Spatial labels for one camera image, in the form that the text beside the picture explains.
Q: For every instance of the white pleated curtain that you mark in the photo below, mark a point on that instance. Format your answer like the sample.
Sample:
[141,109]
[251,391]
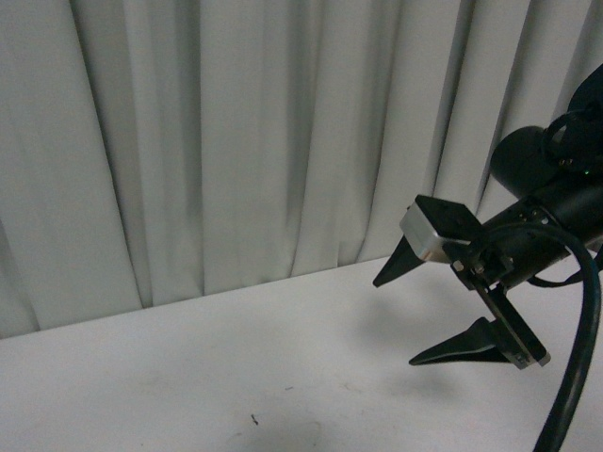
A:
[158,151]

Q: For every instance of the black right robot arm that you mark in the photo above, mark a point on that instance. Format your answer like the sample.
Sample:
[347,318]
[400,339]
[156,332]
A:
[555,175]

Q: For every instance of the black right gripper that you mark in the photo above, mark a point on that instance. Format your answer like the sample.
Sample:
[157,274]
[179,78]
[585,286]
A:
[498,258]

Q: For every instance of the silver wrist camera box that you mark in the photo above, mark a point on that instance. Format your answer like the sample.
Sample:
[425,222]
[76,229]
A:
[426,243]

